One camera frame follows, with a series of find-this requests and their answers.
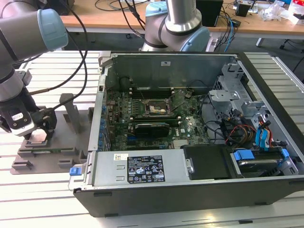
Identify silver CPU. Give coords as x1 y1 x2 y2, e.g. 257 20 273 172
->
27 130 49 145

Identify CPU socket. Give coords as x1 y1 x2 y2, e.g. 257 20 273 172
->
142 98 171 117

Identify grey parts rack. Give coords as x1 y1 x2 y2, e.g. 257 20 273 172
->
10 93 95 176

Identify green RAM stick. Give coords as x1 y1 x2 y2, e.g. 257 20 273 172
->
32 148 74 153

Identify silver power supply unit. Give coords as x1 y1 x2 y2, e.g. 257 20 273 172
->
91 150 191 187

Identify black round speaker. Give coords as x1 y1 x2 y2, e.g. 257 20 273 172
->
119 76 132 93

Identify black graphics card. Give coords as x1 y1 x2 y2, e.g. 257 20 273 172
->
133 120 171 139

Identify RAM slot white clips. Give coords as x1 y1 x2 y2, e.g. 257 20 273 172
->
129 116 179 120
129 92 176 97
129 87 176 92
130 120 181 125

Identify silver chipset heatsink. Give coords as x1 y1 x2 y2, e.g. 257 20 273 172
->
172 139 190 150

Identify black PC case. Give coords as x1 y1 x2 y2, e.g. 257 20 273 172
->
68 51 304 218

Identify green motherboard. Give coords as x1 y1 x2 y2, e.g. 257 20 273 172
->
104 86 212 152

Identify black plastic shroud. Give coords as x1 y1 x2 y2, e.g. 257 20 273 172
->
180 143 244 181

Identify metal drive cage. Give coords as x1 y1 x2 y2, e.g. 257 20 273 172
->
208 62 274 125

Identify white power strip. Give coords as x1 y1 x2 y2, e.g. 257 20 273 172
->
205 38 219 52

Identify black desktop tower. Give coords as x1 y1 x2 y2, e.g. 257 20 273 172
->
196 0 224 28

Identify hard disk in blue carrier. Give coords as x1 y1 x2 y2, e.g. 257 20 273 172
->
229 148 292 178

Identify clear plastic bags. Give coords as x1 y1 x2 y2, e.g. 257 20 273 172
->
258 2 294 21

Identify red white carton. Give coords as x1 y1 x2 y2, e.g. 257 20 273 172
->
291 0 304 24

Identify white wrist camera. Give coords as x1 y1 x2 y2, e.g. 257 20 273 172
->
5 108 38 137

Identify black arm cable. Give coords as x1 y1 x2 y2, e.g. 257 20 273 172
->
27 0 89 112

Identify black cable bundle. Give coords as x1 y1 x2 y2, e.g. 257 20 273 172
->
200 94 233 144

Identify coloured power wires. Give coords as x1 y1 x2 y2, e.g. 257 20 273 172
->
224 124 257 144

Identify blue hanging cable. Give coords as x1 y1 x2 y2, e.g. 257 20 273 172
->
224 14 236 52

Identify blue flat wire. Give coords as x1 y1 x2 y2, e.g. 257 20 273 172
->
255 120 272 152

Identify orange flat wire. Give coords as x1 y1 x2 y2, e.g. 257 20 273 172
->
265 127 274 149

